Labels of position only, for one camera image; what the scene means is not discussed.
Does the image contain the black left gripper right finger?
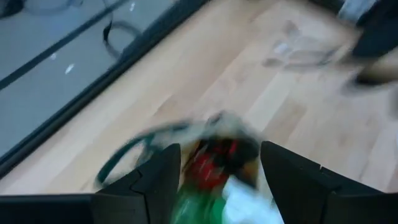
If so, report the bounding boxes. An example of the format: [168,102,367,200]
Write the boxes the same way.
[259,140,386,224]

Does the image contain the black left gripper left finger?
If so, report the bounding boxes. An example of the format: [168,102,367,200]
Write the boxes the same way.
[91,142,182,224]

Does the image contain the three-tine cultivator wooden handle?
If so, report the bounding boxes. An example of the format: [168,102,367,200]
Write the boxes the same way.
[262,19,398,86]

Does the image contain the black looped floor cable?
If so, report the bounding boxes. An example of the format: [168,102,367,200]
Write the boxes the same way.
[101,19,144,61]

